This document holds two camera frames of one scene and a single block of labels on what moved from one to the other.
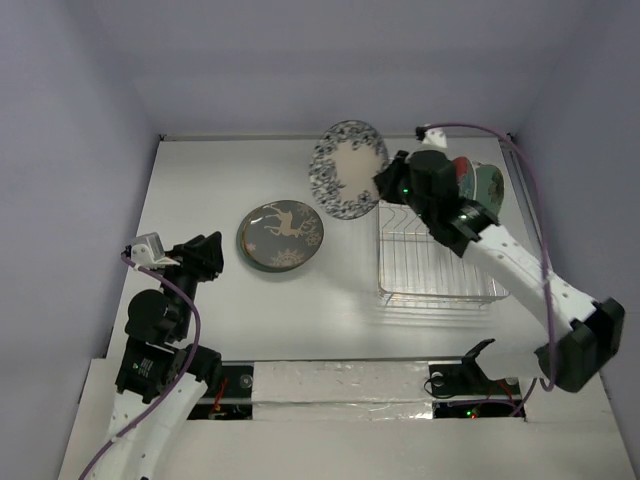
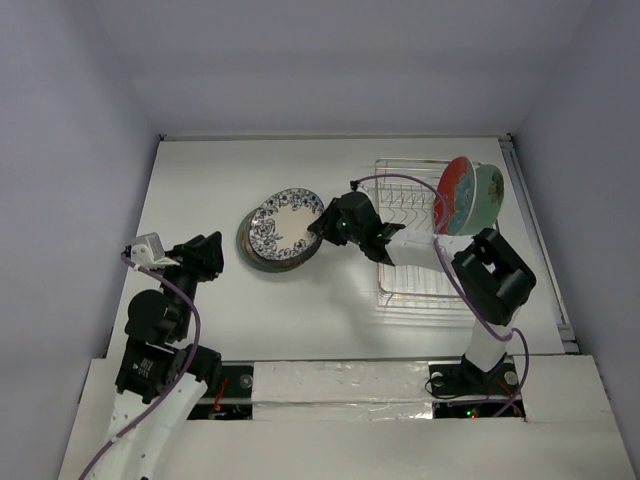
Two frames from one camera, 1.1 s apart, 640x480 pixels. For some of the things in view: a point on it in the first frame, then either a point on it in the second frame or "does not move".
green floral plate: (490, 186) does not move
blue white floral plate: (345, 160) to (279, 228)
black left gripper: (202, 254) does not move
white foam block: (341, 391) does not move
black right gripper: (393, 178) to (338, 223)
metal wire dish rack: (417, 268) does not move
